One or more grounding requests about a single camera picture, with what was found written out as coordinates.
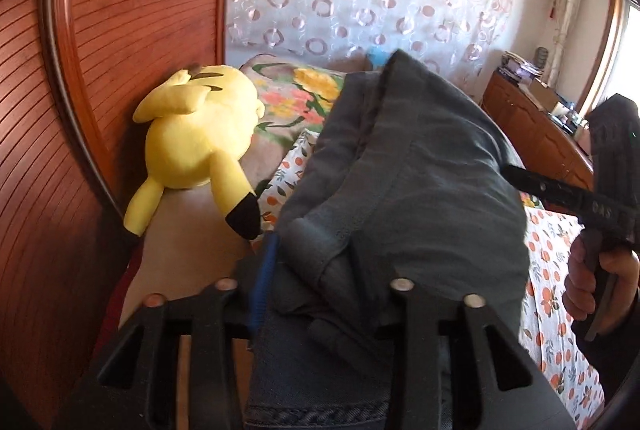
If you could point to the wooden cabinet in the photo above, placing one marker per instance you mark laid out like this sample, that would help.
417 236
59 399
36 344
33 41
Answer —
535 135

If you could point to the yellow plush toy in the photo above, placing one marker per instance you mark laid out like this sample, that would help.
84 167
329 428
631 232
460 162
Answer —
195 140

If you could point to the person's right hand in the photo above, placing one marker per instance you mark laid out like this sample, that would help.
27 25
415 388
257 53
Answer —
577 280

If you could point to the open cardboard box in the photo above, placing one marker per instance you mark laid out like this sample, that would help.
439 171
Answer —
545 92

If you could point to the orange print bed sheet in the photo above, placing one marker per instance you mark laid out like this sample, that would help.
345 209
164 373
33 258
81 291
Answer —
550 260

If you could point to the grey-green pants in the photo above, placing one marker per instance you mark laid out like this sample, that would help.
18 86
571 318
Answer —
425 190

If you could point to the ribbed wooden panel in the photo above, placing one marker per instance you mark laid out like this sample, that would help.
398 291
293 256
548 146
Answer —
100 35

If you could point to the stack of papers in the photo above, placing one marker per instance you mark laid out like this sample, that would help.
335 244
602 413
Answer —
520 67

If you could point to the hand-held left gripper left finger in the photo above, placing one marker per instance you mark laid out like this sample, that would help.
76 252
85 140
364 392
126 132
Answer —
261 290

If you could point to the floral blanket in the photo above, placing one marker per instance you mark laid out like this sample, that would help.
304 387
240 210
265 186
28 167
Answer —
295 95

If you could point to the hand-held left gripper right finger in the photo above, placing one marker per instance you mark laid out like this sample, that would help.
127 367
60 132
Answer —
417 315

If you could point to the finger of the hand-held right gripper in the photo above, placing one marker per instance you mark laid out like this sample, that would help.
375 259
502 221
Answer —
545 187

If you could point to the pale window curtain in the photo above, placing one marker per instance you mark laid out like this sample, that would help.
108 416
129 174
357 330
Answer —
567 0

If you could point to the blue denim jeans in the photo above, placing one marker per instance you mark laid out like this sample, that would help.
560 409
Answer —
310 385

